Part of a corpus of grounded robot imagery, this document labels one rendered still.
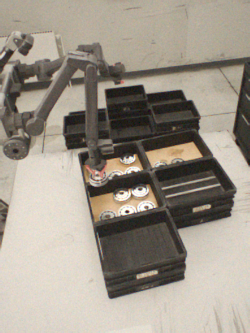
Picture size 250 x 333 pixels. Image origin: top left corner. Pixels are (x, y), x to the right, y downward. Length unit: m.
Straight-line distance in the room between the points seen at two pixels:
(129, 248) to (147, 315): 0.32
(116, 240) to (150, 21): 3.41
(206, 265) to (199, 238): 0.17
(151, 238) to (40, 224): 0.71
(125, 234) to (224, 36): 3.71
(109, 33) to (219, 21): 1.44
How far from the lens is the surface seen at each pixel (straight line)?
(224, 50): 5.14
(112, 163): 2.22
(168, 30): 4.80
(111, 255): 1.77
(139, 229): 1.85
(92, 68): 1.42
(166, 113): 3.27
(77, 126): 3.21
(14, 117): 1.61
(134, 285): 1.75
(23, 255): 2.04
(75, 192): 2.26
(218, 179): 2.11
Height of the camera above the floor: 2.30
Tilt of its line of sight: 42 degrees down
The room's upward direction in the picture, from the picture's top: 5 degrees counter-clockwise
